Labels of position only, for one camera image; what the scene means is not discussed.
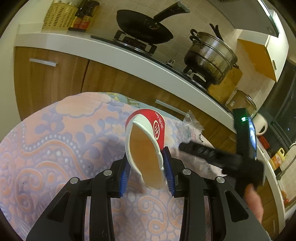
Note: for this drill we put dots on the steel cooking pot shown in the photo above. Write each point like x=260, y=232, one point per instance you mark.
x=208, y=60

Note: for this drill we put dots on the dark sauce bottles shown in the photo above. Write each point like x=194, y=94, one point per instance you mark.
x=83, y=20

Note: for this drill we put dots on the clear plastic wrapper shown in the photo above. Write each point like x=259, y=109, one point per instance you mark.
x=192, y=120

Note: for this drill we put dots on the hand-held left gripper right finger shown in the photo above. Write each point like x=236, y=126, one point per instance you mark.
x=168, y=171

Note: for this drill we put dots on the red tomato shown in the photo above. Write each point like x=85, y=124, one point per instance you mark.
x=285, y=197

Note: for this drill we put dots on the black microwave oven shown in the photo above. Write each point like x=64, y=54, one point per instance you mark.
x=282, y=97

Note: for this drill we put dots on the steel range hood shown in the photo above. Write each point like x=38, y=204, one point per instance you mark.
x=254, y=16

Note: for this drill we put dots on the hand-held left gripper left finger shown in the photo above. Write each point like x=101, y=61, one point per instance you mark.
x=123, y=183

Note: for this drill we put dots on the black gas stove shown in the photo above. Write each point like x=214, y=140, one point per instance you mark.
x=129, y=39

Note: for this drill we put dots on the pink purple patterned blanket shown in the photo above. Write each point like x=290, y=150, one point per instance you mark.
x=57, y=143

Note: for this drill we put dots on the thick wooden cutting board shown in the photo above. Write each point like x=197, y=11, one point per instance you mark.
x=222, y=90

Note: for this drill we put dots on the yellow white wall cabinet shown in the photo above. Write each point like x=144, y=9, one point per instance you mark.
x=256, y=55

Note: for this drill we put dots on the red and white paper cup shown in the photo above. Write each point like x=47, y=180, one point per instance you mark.
x=143, y=150

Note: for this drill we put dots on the white electric kettle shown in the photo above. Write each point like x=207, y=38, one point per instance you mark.
x=260, y=120

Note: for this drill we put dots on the person's right hand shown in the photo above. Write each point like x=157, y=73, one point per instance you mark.
x=254, y=204

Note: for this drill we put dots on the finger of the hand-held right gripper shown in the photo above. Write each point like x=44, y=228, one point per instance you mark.
x=201, y=153

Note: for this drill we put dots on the steel kitchen faucet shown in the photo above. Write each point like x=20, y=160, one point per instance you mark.
x=288, y=160

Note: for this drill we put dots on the black frying pan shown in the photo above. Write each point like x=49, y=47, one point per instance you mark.
x=143, y=25

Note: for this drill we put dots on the yellow plastic utensil basket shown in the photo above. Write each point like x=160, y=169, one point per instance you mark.
x=59, y=17

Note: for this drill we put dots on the red plastic tray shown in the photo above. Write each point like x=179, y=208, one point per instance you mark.
x=263, y=141

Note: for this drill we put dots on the wooden kitchen cabinet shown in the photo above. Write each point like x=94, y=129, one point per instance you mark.
x=57, y=88

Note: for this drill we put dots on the yellow detergent bottle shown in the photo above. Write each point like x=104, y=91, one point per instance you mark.
x=277, y=158

